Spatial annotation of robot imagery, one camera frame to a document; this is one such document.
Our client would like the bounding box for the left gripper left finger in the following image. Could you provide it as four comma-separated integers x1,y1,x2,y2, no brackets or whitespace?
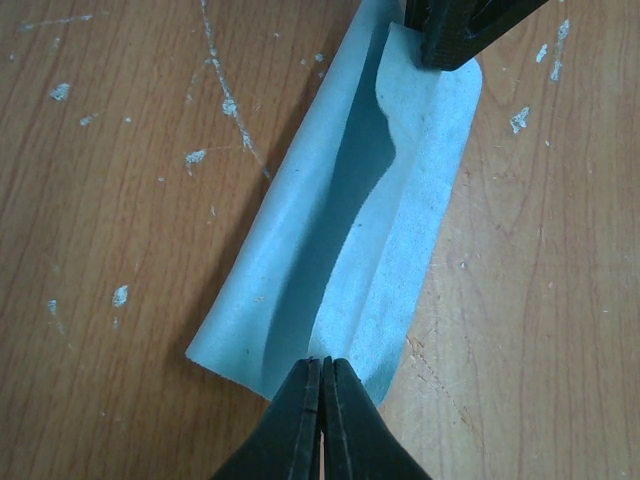
213,359,322,479

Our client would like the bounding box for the light blue cleaning cloth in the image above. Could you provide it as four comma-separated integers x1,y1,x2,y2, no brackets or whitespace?
186,1,482,403

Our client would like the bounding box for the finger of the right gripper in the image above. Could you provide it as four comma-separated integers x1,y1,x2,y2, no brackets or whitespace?
404,0,442,32
421,0,546,72

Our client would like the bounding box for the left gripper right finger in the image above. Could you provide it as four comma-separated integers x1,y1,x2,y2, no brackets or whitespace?
322,357,429,479

